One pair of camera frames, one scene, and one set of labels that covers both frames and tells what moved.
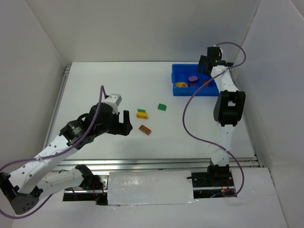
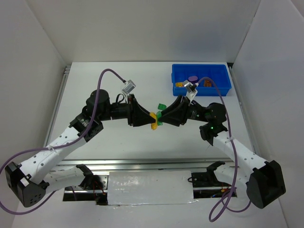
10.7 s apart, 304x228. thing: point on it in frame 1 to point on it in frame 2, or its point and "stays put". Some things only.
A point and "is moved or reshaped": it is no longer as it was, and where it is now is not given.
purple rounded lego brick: (192, 78) stays put
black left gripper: (118, 127) to (130, 110)
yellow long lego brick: (141, 115) is moved or reshaped
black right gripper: (208, 61) to (186, 110)
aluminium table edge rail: (154, 164) stays put
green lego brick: (139, 110) is moved or reshaped
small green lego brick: (162, 107) stays put
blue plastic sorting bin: (186, 80) stays put
